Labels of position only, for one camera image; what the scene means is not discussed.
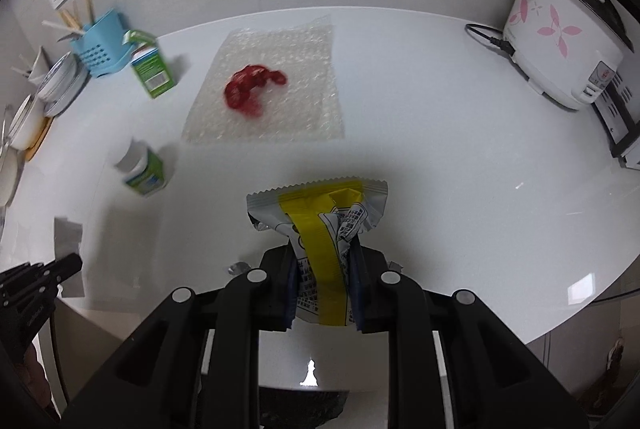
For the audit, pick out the small foil scrap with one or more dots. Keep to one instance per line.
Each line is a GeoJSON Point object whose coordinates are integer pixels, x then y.
{"type": "Point", "coordinates": [239, 268]}

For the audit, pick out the red plastic wrapper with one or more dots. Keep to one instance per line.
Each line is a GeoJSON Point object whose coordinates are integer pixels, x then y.
{"type": "Point", "coordinates": [245, 89]}

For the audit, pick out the blue utensil holder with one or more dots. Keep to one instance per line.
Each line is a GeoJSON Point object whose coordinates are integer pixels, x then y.
{"type": "Point", "coordinates": [100, 49]}

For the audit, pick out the white floral rice cooker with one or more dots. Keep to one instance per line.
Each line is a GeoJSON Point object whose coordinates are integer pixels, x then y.
{"type": "Point", "coordinates": [555, 39]}

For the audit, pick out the white cup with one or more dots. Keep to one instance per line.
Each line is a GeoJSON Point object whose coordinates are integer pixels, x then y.
{"type": "Point", "coordinates": [37, 71]}

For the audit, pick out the white pill bottle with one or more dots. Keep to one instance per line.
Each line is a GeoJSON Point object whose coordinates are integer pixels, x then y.
{"type": "Point", "coordinates": [145, 174]}

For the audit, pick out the white paper piece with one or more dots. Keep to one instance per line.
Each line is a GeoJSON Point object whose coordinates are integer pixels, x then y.
{"type": "Point", "coordinates": [67, 234]}

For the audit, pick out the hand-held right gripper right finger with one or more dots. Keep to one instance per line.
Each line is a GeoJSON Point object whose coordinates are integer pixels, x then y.
{"type": "Point", "coordinates": [362, 294]}

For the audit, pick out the clear bubble wrap sheet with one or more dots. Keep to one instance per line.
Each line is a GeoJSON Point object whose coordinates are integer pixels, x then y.
{"type": "Point", "coordinates": [300, 79]}

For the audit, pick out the wooden coaster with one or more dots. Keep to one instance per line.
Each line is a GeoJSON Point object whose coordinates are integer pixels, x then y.
{"type": "Point", "coordinates": [37, 149]}

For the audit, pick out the white vented appliance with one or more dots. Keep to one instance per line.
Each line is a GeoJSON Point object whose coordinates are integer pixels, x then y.
{"type": "Point", "coordinates": [612, 109]}

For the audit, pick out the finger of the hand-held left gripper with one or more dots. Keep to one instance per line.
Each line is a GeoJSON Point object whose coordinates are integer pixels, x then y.
{"type": "Point", "coordinates": [67, 268]}
{"type": "Point", "coordinates": [17, 276]}

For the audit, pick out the person's left hand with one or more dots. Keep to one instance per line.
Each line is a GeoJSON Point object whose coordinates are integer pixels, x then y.
{"type": "Point", "coordinates": [37, 379]}

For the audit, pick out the bundle of wooden chopsticks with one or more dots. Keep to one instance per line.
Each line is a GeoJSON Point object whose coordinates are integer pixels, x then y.
{"type": "Point", "coordinates": [90, 9]}

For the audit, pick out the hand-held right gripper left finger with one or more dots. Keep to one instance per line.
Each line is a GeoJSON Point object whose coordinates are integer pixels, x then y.
{"type": "Point", "coordinates": [282, 299]}

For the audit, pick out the yellow silver snack wrapper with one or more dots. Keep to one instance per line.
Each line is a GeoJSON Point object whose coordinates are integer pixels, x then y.
{"type": "Point", "coordinates": [320, 249]}

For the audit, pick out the black trash bin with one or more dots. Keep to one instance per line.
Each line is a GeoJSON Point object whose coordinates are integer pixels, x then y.
{"type": "Point", "coordinates": [300, 409]}

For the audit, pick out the blue patterned bowl stack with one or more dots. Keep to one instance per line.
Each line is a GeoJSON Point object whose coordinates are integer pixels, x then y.
{"type": "Point", "coordinates": [55, 79]}

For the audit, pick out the green carton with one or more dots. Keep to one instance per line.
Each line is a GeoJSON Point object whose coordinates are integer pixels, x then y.
{"type": "Point", "coordinates": [150, 74]}

